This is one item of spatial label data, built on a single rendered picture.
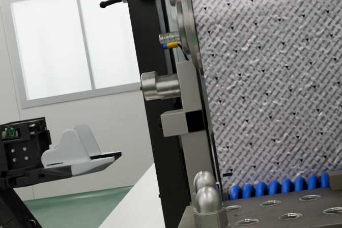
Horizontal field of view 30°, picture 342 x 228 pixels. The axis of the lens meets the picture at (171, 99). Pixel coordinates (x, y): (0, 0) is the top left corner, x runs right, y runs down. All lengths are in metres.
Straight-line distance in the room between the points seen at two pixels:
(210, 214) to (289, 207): 0.10
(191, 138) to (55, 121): 5.83
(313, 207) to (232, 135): 0.16
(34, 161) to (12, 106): 6.00
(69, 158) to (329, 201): 0.32
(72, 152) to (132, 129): 5.71
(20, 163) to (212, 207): 0.30
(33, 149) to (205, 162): 0.24
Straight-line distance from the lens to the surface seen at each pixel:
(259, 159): 0.81
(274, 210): 0.71
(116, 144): 6.57
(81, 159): 0.81
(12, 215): 0.86
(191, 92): 0.88
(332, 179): 0.76
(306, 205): 0.71
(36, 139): 0.83
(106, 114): 6.55
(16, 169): 0.84
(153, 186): 1.68
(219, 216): 0.65
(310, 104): 0.81
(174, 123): 0.89
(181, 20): 0.83
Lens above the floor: 1.20
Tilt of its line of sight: 3 degrees down
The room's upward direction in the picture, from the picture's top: 9 degrees counter-clockwise
